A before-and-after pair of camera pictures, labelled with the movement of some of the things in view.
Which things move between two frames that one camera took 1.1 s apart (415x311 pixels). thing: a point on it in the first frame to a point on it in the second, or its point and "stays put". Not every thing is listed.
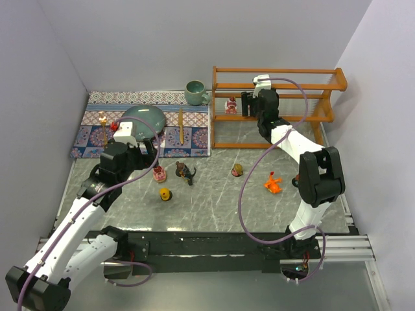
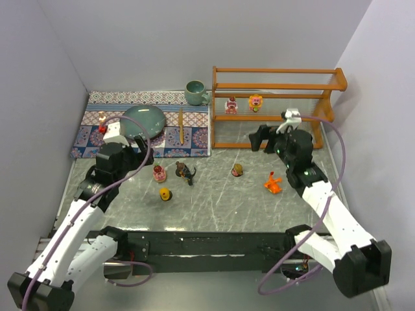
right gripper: (251, 105) to (269, 142)
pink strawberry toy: (159, 173) stays put
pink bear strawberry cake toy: (231, 106) stays put
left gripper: (142, 157) stays put
